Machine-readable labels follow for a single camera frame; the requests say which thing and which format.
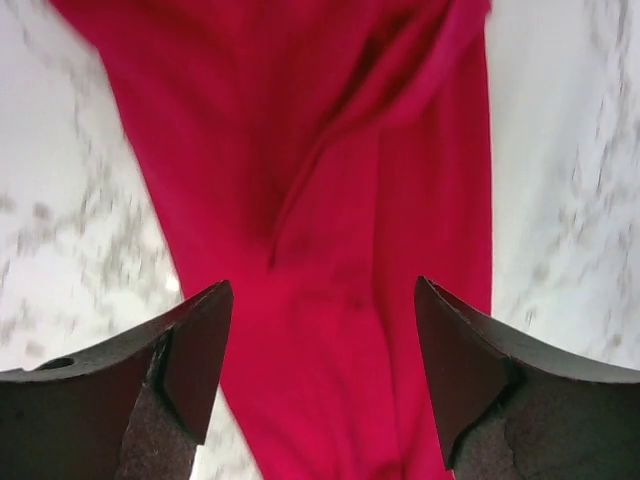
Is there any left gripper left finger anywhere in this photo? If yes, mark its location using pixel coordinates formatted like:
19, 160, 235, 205
1, 281, 233, 479

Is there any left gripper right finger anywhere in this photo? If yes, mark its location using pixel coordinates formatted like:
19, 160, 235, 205
414, 278, 639, 480

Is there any crimson pink t shirt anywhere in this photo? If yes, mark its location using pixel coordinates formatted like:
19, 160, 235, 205
55, 1, 492, 479

